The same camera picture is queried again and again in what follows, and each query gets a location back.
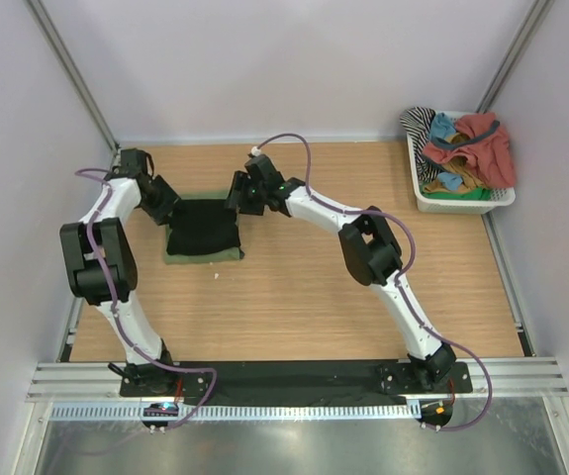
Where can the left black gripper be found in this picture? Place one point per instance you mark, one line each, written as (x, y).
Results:
(161, 214)

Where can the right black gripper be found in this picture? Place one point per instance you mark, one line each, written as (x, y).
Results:
(239, 183)

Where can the black tank top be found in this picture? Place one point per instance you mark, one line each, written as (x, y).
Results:
(202, 226)

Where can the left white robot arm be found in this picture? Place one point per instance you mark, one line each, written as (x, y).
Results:
(101, 268)

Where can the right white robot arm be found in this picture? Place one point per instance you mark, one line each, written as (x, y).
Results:
(371, 254)

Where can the striped tank top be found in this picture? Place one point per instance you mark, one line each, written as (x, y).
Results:
(416, 122)

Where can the light blue tank top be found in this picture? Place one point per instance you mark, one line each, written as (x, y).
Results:
(441, 128)

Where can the pink tank top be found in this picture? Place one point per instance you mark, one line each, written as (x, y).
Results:
(487, 154)

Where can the yellow garment in basket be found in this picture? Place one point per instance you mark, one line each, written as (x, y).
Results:
(455, 177)

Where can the bright green garment in basket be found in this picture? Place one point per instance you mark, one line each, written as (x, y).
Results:
(476, 194)

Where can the white laundry basket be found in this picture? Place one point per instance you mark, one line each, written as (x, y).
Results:
(499, 197)

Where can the left aluminium corner post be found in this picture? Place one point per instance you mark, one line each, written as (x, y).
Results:
(47, 26)

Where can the aluminium corner post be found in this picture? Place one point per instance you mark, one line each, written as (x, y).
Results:
(47, 26)
(531, 23)

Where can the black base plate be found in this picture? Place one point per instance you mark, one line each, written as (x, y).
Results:
(304, 382)

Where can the white slotted cable duct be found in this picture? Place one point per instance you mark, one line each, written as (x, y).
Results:
(164, 413)

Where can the aluminium frame rail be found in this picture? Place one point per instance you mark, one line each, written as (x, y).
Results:
(510, 377)

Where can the right aluminium corner post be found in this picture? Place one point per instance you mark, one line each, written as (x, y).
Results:
(531, 23)

